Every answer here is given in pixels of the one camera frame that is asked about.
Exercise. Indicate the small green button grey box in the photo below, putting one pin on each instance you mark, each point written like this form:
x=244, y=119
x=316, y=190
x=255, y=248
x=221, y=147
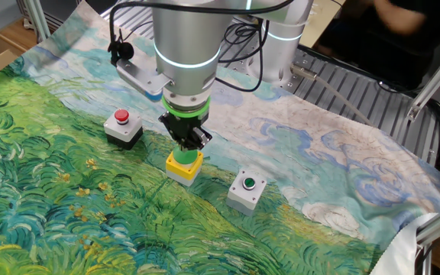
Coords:
x=243, y=198

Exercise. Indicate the painted landscape cloth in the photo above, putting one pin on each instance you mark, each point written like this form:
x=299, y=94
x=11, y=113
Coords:
x=90, y=210

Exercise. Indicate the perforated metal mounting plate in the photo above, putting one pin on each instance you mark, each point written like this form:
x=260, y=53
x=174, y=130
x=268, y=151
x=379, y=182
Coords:
x=304, y=63

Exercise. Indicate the bare forearm of person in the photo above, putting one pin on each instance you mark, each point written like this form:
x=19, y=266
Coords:
x=399, y=17

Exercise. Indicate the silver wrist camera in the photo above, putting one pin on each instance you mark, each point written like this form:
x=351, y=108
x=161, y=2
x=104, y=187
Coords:
x=140, y=78

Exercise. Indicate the red button white black box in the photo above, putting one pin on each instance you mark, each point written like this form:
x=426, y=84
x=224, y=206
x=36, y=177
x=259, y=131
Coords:
x=122, y=131

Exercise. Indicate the green dome button yellow box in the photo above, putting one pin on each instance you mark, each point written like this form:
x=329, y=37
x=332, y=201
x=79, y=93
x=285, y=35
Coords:
x=182, y=168

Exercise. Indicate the tan cardboard sheet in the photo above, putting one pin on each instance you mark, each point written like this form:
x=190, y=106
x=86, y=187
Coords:
x=321, y=23

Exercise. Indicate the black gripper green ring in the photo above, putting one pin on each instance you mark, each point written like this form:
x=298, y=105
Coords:
x=185, y=124

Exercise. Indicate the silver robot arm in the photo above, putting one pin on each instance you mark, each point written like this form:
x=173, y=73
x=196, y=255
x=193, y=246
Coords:
x=185, y=38

